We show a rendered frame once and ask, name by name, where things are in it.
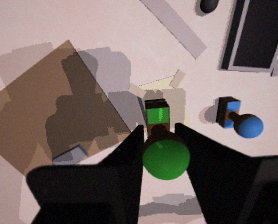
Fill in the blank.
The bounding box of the grey flat bar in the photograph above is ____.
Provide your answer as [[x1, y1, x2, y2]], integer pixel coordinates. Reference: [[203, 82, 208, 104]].
[[140, 0, 207, 59]]

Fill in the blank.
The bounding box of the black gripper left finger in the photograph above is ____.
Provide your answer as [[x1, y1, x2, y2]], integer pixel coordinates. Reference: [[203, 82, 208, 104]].
[[25, 125, 145, 224]]

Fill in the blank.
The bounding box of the blue-handled rubber stamp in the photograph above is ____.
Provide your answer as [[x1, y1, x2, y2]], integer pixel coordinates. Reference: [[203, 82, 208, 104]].
[[216, 96, 264, 138]]

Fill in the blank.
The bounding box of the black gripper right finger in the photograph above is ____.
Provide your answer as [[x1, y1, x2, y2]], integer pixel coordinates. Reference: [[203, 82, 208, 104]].
[[175, 123, 278, 224]]

